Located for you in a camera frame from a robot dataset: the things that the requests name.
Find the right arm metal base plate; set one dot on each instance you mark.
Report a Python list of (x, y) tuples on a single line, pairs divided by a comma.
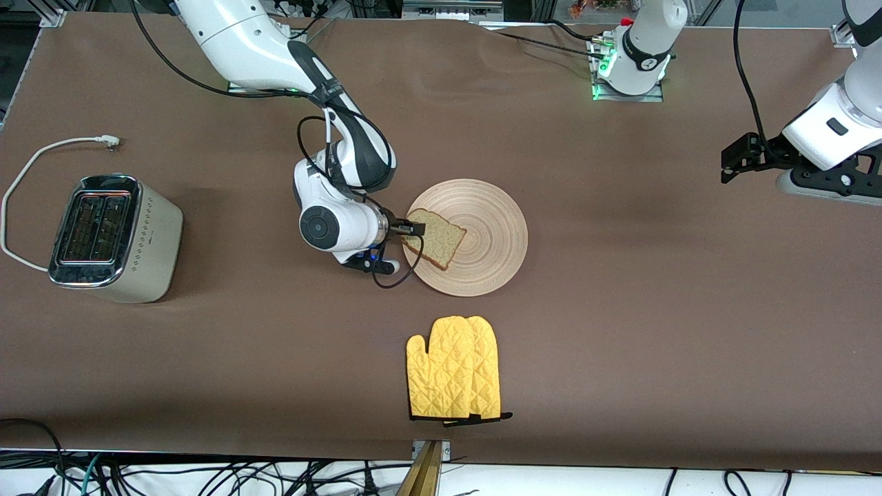
[(241, 89)]

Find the slice of brown bread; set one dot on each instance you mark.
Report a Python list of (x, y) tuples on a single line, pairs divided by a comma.
[(441, 241)]

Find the yellow quilted oven mitt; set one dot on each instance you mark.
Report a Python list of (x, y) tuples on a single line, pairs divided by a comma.
[(441, 372), (488, 372)]

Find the brown table cover cloth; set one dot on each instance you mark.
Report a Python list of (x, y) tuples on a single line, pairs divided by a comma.
[(620, 379)]

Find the aluminium table corner bracket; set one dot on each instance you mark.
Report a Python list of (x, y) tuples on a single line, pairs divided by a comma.
[(844, 36)]

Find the brass coloured mounting bar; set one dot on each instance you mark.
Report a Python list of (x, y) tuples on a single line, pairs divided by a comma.
[(426, 475)]

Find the round wooden plate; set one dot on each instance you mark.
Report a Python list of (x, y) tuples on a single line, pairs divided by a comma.
[(489, 234)]

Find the orange background decoration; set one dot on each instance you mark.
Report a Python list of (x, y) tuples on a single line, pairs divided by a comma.
[(592, 8)]

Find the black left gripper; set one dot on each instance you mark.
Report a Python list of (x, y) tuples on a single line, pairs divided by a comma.
[(770, 153)]

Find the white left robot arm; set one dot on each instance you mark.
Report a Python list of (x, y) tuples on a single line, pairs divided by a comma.
[(641, 48)]

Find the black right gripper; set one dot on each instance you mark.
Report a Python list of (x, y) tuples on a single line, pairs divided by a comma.
[(397, 225)]

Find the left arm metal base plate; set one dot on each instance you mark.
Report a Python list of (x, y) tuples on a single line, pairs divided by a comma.
[(654, 98)]

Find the cream and chrome toaster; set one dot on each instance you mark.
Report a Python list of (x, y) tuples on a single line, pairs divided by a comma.
[(148, 241)]

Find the aluminium frame rail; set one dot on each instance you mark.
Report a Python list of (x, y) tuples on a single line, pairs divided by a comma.
[(448, 10)]

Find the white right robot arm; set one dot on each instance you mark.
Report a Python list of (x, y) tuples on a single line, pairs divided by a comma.
[(234, 34)]

